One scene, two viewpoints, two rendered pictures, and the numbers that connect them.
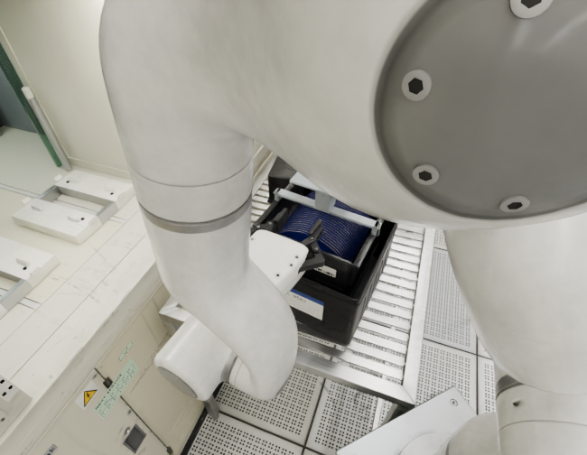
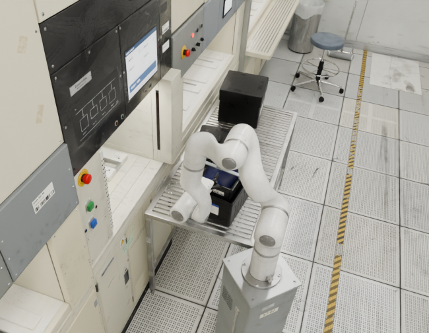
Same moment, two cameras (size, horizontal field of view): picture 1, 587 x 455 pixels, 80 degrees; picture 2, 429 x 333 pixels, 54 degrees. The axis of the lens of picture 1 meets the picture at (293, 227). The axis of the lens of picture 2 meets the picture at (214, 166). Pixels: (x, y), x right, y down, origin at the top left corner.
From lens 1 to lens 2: 1.41 m
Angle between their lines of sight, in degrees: 5
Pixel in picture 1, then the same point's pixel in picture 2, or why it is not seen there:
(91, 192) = (108, 157)
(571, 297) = (250, 180)
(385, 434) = (241, 254)
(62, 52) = not seen: hidden behind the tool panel
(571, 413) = (268, 211)
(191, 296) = (189, 187)
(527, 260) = (245, 176)
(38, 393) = (114, 232)
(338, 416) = not seen: hidden behind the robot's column
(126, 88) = (192, 151)
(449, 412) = not seen: hidden behind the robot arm
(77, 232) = (109, 176)
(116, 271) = (129, 193)
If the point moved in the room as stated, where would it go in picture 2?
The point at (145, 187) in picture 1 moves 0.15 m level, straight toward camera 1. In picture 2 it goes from (189, 164) to (207, 187)
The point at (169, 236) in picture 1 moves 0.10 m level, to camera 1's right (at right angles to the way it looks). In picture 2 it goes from (189, 172) to (214, 173)
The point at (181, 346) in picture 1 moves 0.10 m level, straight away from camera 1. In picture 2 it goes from (179, 205) to (167, 191)
